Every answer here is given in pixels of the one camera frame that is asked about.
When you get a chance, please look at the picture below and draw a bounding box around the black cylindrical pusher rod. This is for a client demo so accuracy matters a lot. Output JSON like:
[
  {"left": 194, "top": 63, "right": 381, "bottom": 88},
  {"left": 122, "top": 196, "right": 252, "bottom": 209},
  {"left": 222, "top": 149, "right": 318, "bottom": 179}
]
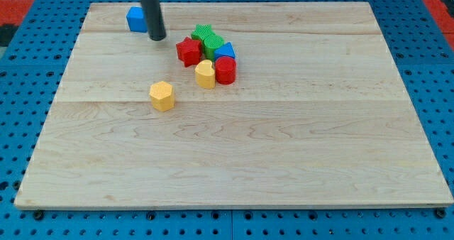
[{"left": 140, "top": 0, "right": 167, "bottom": 41}]

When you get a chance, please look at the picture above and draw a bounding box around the red star block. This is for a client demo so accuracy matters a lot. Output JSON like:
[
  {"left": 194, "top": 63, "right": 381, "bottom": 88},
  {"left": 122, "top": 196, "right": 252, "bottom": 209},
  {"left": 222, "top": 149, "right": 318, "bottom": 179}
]
[{"left": 176, "top": 37, "right": 202, "bottom": 67}]

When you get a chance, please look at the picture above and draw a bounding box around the green star block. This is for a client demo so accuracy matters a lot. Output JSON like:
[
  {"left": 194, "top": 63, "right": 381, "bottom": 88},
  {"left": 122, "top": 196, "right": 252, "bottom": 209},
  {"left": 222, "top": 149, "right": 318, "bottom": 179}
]
[{"left": 191, "top": 24, "right": 215, "bottom": 43}]

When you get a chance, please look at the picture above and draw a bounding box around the wooden board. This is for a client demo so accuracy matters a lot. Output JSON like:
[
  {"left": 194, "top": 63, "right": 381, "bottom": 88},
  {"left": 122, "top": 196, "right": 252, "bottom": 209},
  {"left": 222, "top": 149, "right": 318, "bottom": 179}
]
[{"left": 14, "top": 2, "right": 453, "bottom": 210}]

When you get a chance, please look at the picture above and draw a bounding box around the blue cube block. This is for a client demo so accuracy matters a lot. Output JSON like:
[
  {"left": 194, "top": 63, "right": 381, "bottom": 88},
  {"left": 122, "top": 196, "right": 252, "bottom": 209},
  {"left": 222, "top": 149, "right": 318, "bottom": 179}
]
[{"left": 126, "top": 6, "right": 148, "bottom": 33}]

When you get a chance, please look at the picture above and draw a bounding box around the green cylinder block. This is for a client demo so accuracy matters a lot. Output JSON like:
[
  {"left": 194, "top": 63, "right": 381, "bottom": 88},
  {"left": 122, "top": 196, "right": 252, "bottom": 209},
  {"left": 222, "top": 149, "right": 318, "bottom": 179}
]
[{"left": 204, "top": 34, "right": 224, "bottom": 61}]

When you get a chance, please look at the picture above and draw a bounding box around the yellow hexagon block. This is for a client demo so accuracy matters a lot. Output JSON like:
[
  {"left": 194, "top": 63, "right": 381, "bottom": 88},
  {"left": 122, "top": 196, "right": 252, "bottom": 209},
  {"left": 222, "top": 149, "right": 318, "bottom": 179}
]
[{"left": 149, "top": 81, "right": 175, "bottom": 111}]

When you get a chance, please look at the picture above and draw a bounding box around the yellow heart block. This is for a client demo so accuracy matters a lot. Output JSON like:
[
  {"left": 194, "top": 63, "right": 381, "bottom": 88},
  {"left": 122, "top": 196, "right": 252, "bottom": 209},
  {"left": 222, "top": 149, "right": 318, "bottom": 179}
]
[{"left": 194, "top": 60, "right": 216, "bottom": 89}]

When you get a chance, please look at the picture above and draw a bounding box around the blue triangle block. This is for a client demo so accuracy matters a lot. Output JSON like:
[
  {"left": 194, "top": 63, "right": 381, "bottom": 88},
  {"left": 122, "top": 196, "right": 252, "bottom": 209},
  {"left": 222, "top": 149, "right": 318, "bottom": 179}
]
[{"left": 214, "top": 42, "right": 236, "bottom": 60}]

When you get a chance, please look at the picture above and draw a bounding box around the red cylinder block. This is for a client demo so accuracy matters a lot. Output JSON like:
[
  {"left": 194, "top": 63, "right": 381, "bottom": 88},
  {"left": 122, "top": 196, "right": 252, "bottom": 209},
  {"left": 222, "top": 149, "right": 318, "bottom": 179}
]
[{"left": 215, "top": 56, "right": 236, "bottom": 84}]

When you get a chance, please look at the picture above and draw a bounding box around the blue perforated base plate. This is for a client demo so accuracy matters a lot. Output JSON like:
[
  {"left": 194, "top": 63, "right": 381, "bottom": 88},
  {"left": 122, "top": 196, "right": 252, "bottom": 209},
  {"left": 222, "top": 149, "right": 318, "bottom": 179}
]
[{"left": 1, "top": 0, "right": 453, "bottom": 239}]

